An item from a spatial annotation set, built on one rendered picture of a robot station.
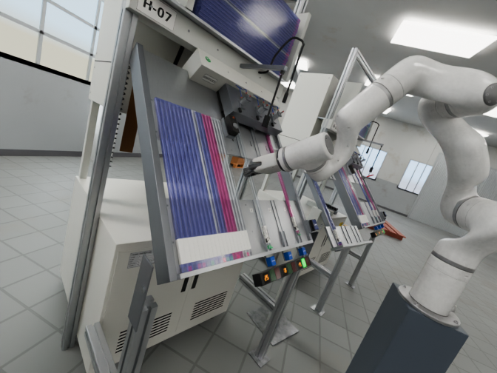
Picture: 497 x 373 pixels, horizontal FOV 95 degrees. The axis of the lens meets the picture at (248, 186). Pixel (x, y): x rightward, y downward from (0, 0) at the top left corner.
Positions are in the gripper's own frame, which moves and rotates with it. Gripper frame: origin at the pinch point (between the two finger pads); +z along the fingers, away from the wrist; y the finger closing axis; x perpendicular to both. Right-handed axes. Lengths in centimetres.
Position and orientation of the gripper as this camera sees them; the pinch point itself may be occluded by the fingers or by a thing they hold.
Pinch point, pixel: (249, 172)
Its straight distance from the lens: 87.6
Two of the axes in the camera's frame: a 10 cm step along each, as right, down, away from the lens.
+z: -7.4, 2.1, 6.4
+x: 1.2, 9.8, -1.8
